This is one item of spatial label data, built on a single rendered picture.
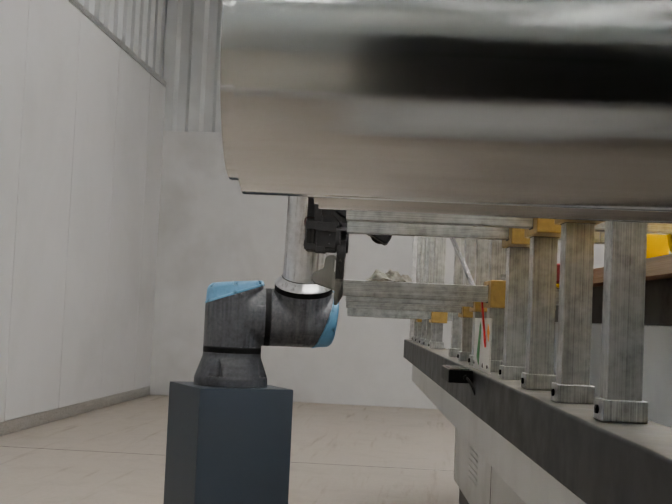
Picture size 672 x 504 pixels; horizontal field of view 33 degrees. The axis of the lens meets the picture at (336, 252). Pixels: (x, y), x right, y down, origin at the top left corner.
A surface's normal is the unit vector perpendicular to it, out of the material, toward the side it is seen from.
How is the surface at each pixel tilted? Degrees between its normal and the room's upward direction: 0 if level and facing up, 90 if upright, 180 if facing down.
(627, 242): 90
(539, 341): 90
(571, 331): 90
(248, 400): 90
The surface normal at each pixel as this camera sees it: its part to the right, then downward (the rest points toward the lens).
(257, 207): -0.07, -0.06
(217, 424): 0.43, -0.03
